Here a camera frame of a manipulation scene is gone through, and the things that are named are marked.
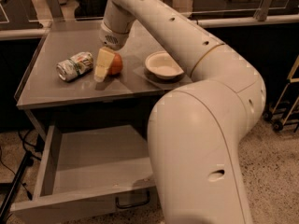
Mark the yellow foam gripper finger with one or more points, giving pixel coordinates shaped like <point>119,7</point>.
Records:
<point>104,61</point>

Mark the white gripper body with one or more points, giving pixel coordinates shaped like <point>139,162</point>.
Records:
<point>112,39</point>

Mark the orange fruit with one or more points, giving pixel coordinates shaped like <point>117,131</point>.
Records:
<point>116,65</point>

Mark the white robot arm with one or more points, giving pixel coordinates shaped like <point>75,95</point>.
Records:
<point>194,130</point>

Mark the grey open top drawer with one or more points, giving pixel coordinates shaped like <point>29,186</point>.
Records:
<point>82,172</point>

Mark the crushed soda can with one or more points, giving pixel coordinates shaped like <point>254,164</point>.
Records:
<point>75,66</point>

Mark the seated person in dark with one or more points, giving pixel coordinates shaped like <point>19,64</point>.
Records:
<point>90,0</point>

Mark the grey metal cabinet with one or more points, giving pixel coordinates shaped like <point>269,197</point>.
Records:
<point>43,89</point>

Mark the white paper bowl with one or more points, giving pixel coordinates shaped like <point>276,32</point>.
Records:
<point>163,66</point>

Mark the black tripod leg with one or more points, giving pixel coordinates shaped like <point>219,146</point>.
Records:
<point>13,186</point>

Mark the black drawer handle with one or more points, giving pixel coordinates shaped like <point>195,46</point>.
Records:
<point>132,199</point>

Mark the wheeled cart frame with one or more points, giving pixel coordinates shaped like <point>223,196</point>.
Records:
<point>285,110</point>

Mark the white counter rail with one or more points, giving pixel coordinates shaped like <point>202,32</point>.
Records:
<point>248,21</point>

